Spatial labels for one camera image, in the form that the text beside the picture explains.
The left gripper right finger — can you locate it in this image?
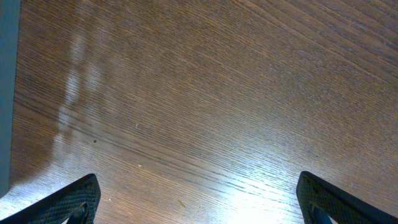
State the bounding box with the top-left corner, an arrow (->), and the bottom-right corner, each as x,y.
296,171 -> 397,224

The grey plastic mesh basket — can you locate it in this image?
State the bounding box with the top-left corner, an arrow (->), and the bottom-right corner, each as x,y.
1,0 -> 21,197

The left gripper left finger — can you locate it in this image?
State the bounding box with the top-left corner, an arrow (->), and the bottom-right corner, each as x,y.
1,174 -> 101,224

